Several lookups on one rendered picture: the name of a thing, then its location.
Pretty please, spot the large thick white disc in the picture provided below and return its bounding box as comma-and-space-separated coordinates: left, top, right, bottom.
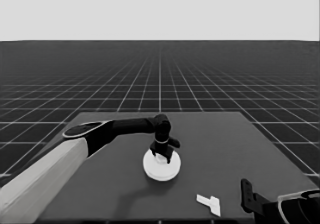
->
142, 148, 182, 183

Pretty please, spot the small white T-shaped piece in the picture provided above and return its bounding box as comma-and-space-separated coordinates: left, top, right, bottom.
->
195, 193, 222, 218

